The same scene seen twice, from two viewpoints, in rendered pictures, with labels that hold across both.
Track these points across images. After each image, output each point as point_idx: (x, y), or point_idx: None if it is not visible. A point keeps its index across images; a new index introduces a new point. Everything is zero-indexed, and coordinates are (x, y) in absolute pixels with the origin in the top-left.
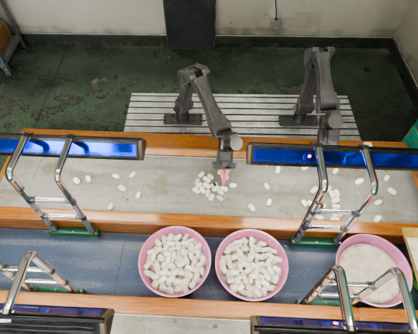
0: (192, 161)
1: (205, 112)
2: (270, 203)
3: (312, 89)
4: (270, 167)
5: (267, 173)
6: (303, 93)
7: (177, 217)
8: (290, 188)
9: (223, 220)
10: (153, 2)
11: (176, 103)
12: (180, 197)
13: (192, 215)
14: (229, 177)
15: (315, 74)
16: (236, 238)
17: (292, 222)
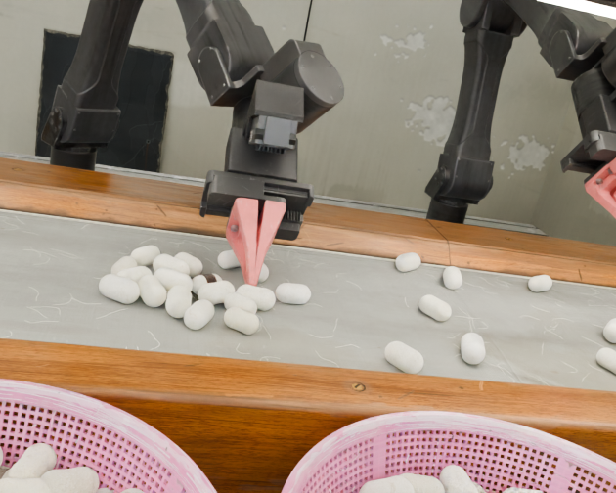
0: (102, 231)
1: (186, 12)
2: (482, 344)
3: (489, 107)
4: (420, 277)
5: (418, 288)
6: (464, 120)
7: None
8: (527, 327)
9: (285, 377)
10: (13, 119)
11: (57, 101)
12: (25, 309)
13: (92, 347)
14: (272, 282)
15: (498, 56)
16: (371, 480)
17: None
